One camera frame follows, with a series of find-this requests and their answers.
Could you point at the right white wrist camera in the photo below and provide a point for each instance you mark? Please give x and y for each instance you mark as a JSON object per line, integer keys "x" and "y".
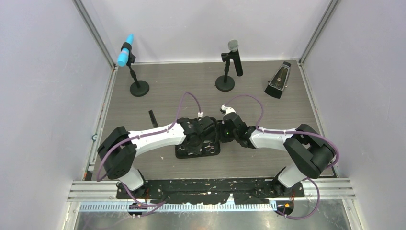
{"x": 226, "y": 110}

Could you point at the black grey microphone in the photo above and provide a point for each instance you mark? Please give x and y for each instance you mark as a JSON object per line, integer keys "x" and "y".
{"x": 235, "y": 56}

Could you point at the silver cutting scissors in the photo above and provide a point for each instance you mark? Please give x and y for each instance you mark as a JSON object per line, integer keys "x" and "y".
{"x": 210, "y": 148}

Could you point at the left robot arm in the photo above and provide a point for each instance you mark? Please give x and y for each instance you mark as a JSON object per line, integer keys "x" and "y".
{"x": 191, "y": 138}

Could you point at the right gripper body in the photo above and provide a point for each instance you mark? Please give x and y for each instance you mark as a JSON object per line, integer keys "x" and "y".
{"x": 226, "y": 135}

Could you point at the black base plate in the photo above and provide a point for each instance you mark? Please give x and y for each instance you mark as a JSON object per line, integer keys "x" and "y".
{"x": 211, "y": 191}

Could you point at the black microphone stand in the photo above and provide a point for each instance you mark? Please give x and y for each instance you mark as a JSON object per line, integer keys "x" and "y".
{"x": 140, "y": 87}
{"x": 225, "y": 83}

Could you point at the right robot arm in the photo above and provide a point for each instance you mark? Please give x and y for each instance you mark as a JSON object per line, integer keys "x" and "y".
{"x": 310, "y": 152}

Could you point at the black comb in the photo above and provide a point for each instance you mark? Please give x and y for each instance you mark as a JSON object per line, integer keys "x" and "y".
{"x": 153, "y": 119}

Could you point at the black metronome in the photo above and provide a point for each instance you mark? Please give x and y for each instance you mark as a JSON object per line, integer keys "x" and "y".
{"x": 278, "y": 82}

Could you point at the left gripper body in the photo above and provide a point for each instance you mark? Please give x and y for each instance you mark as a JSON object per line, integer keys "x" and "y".
{"x": 201, "y": 137}

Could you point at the right black microphone stand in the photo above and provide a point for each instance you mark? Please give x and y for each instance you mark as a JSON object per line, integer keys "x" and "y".
{"x": 225, "y": 83}

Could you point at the blue microphone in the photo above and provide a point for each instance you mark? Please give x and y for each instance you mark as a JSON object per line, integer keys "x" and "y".
{"x": 126, "y": 51}

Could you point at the black zipper tool case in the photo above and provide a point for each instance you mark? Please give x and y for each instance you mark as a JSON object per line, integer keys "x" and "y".
{"x": 184, "y": 155}

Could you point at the left black microphone stand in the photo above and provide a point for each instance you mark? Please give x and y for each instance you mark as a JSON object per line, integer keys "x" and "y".
{"x": 140, "y": 87}

